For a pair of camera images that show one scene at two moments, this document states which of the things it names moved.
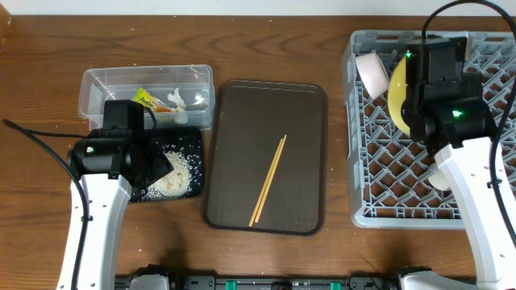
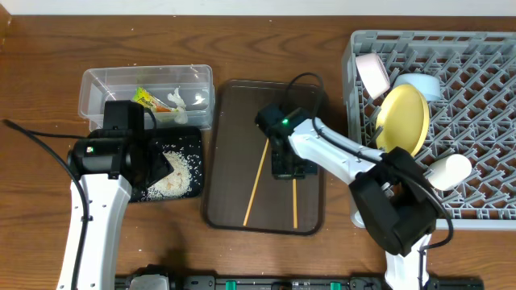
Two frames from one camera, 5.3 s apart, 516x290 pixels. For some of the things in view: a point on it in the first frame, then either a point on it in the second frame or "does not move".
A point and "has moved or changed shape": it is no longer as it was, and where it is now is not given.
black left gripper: (161, 165) does not move
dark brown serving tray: (248, 120) does not move
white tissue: (181, 117) does not move
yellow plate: (397, 93) has moved or changed shape
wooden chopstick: (264, 184) → (256, 184)
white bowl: (373, 73) does not move
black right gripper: (472, 87) → (280, 171)
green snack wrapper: (162, 111) does not move
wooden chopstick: (269, 178) → (295, 204)
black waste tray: (186, 141) does not move
